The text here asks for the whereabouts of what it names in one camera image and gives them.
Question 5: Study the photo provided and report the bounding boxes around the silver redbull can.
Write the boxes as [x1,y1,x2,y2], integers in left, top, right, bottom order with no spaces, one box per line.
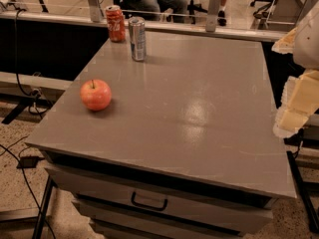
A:
[129,17,147,62]

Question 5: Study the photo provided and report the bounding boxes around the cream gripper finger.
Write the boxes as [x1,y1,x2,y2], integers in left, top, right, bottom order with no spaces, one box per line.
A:
[271,28,296,54]

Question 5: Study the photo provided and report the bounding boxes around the black drawer handle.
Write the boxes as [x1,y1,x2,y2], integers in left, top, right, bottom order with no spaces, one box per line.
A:
[131,191,168,212]

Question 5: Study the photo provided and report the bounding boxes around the red coca-cola can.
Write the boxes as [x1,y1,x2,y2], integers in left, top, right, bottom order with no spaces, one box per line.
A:
[106,5,126,42]

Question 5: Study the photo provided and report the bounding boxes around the red apple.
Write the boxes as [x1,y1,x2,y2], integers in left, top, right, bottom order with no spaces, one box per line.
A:
[80,79,112,112]

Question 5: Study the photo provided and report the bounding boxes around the black power adapter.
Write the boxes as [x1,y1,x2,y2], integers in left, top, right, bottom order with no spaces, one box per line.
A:
[17,156,40,169]

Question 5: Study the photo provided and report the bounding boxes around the black floor cable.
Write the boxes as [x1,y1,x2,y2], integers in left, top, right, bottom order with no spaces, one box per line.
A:
[0,134,58,239]

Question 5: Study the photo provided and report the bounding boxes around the seated person in jeans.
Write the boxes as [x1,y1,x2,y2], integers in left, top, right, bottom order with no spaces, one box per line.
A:
[132,0,187,23]

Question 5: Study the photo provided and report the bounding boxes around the black hanging cable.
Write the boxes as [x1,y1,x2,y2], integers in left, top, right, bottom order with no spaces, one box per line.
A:
[12,7,51,117]

